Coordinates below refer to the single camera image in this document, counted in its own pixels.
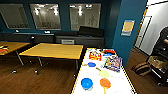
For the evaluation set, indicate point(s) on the small red black object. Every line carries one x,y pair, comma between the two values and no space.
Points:
2,50

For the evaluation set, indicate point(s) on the blue plastic bowl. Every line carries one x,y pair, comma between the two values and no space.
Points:
87,83

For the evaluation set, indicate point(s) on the red flat packet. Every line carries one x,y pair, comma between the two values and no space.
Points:
109,51

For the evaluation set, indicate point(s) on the interior glass window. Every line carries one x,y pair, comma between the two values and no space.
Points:
13,16
45,16
85,16

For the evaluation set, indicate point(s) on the yellow wall sign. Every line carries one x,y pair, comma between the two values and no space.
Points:
128,27

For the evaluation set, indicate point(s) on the orange snack packets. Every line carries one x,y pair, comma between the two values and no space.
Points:
95,55

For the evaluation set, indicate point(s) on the long wooden table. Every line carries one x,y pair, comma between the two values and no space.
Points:
51,50
11,46

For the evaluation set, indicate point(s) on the small light blue object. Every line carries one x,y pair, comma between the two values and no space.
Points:
107,54

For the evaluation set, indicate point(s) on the yellow green paddle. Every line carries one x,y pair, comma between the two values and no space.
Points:
103,73

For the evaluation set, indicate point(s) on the colourful printed box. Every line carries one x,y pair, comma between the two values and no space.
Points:
112,63

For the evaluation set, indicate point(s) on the small flat blue object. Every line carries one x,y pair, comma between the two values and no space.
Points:
91,64

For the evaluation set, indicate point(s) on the dark long wall bench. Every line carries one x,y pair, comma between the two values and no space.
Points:
26,36

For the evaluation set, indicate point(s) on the grey rectangular panel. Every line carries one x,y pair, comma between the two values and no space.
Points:
68,41

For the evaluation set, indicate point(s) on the black wheeled cart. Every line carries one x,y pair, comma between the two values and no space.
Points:
156,65

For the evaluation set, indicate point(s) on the dark upholstered sofa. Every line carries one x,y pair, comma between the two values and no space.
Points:
83,36

